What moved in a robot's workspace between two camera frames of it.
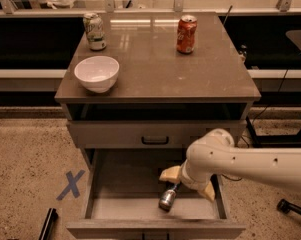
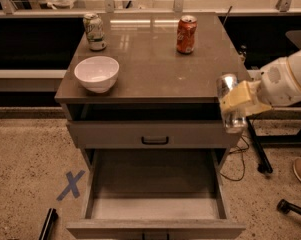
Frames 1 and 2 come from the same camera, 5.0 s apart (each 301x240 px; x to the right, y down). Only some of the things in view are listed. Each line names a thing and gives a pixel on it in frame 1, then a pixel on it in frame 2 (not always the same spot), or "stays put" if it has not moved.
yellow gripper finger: x=210 y=191 to x=255 y=108
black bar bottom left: x=47 y=227 stays put
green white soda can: x=94 y=28 stays put
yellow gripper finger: x=172 y=173 to x=239 y=95
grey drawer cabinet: x=137 y=89 stays put
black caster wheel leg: x=285 y=207 stays put
